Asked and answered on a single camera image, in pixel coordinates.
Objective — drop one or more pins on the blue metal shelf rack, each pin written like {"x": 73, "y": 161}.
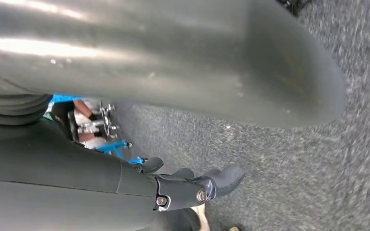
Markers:
{"x": 111, "y": 147}

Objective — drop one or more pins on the person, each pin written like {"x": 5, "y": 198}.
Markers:
{"x": 83, "y": 108}

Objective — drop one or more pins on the ribbed right robot arm sleeve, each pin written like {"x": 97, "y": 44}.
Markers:
{"x": 9, "y": 108}

